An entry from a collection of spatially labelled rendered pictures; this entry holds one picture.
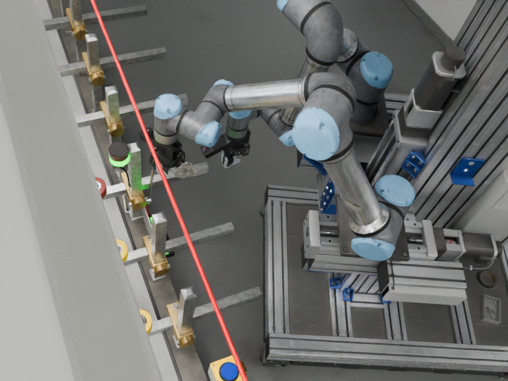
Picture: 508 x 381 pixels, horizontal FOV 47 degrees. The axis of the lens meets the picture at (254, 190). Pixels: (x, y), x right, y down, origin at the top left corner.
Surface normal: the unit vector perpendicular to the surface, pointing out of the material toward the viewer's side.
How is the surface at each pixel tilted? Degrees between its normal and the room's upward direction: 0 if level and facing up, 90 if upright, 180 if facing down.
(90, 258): 0
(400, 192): 7
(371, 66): 7
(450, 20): 90
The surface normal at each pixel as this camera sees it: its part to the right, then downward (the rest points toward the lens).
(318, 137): -0.45, 0.64
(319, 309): 0.15, -0.54
